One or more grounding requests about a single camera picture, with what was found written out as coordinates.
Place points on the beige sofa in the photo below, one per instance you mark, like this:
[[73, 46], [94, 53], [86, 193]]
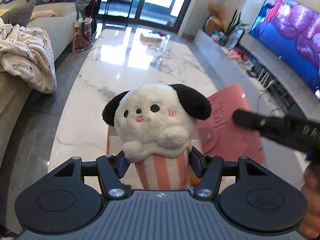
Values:
[[57, 20]]

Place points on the orange cardboard box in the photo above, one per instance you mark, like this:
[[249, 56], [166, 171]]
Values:
[[114, 146]]

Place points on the white flat box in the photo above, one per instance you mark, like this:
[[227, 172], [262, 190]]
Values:
[[154, 39]]

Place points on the green potted plant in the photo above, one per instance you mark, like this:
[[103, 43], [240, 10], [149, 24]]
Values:
[[234, 24]]

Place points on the grey checkered pillow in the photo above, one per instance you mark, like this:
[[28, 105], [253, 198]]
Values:
[[19, 15]]

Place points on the panda popcorn plush toy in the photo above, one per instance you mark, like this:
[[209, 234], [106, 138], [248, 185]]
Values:
[[156, 124]]

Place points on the person's right hand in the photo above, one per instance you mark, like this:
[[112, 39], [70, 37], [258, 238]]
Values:
[[309, 226]]

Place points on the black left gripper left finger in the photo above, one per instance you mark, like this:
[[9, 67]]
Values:
[[111, 168]]

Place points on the brown vase dried flowers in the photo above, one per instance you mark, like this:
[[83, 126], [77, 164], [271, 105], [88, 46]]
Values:
[[215, 19]]

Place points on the large curved television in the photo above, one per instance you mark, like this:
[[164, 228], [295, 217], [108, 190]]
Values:
[[291, 31]]

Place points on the floral tote bag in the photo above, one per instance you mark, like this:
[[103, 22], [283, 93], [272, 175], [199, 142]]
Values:
[[82, 35]]

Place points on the white wifi router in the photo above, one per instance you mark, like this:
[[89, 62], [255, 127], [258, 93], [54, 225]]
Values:
[[263, 80]]

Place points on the patterned white blanket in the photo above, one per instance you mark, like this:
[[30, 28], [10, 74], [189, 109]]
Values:
[[27, 53]]

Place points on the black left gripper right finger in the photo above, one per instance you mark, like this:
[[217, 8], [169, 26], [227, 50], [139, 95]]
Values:
[[209, 171]]

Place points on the black metal shelf rack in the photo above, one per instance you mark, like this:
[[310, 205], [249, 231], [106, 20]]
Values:
[[121, 0]]

